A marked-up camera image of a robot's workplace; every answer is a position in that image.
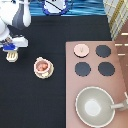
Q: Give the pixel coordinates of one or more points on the round wooden plate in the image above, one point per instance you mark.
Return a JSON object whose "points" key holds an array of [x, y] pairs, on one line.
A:
{"points": [[44, 76]]}

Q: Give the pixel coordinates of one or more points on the black mat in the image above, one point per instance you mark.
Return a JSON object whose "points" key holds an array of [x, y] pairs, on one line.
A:
{"points": [[32, 89]]}

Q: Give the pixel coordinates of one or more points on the pink toy stove top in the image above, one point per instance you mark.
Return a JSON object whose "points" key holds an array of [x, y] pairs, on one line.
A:
{"points": [[114, 85]]}

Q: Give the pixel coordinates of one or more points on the cream wooden spatula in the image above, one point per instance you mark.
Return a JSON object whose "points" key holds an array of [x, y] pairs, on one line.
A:
{"points": [[12, 56]]}

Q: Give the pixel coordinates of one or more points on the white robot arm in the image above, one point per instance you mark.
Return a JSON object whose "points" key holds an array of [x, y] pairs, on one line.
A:
{"points": [[14, 13]]}

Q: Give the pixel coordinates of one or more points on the blue patterned cloth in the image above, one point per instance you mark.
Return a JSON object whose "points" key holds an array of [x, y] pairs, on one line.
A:
{"points": [[73, 8]]}

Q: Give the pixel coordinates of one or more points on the dark round burner front-right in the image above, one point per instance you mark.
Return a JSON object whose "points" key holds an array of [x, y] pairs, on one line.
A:
{"points": [[106, 69]]}

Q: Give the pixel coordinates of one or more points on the grey faucet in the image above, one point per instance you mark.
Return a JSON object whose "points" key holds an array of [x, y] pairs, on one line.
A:
{"points": [[123, 105]]}

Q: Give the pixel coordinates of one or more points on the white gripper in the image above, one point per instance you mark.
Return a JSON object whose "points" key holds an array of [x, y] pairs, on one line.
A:
{"points": [[16, 43]]}

